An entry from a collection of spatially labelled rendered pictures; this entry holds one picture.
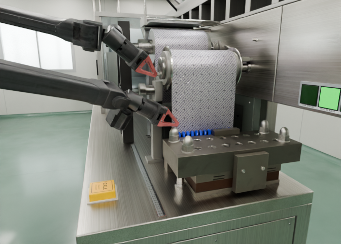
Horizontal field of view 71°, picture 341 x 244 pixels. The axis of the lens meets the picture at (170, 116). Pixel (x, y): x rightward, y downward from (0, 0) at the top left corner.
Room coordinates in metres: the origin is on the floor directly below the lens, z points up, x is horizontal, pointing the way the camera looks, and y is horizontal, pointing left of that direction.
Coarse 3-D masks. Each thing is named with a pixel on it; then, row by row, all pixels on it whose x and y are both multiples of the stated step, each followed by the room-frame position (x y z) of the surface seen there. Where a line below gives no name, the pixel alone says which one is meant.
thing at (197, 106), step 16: (176, 96) 0.78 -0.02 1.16; (192, 96) 0.80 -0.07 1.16; (208, 96) 0.81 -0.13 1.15; (224, 96) 0.83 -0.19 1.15; (176, 112) 0.78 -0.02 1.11; (192, 112) 0.80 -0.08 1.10; (208, 112) 0.82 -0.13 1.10; (224, 112) 0.83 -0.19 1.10; (192, 128) 0.80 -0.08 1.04; (208, 128) 0.82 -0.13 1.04
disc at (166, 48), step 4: (164, 48) 0.85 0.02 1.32; (168, 48) 0.80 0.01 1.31; (168, 52) 0.80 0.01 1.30; (172, 60) 0.77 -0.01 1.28; (172, 64) 0.77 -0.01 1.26; (172, 68) 0.77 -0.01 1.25; (172, 72) 0.77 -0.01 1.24; (172, 76) 0.77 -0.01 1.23; (168, 84) 0.80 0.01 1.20; (164, 88) 0.85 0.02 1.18; (168, 88) 0.81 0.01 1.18
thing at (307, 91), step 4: (304, 88) 0.65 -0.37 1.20; (308, 88) 0.64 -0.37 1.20; (312, 88) 0.63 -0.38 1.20; (316, 88) 0.62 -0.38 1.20; (304, 92) 0.65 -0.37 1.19; (308, 92) 0.64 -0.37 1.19; (312, 92) 0.63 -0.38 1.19; (316, 92) 0.62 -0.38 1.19; (304, 96) 0.65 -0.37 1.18; (308, 96) 0.64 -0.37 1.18; (312, 96) 0.63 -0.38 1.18; (316, 96) 0.62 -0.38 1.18; (300, 100) 0.66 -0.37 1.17; (304, 100) 0.65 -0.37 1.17; (308, 100) 0.64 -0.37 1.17; (312, 100) 0.63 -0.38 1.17; (312, 104) 0.62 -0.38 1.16
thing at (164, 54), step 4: (164, 52) 0.82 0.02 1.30; (160, 56) 0.87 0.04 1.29; (164, 56) 0.82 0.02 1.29; (168, 56) 0.80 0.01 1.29; (168, 60) 0.79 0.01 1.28; (236, 60) 0.86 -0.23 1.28; (168, 64) 0.78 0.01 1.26; (236, 64) 0.85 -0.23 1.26; (168, 68) 0.78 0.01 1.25; (236, 68) 0.85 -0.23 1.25; (168, 72) 0.78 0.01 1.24; (236, 72) 0.85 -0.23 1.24; (168, 76) 0.79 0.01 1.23; (236, 76) 0.86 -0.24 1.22; (164, 80) 0.82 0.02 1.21; (168, 80) 0.80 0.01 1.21; (164, 84) 0.82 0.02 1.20
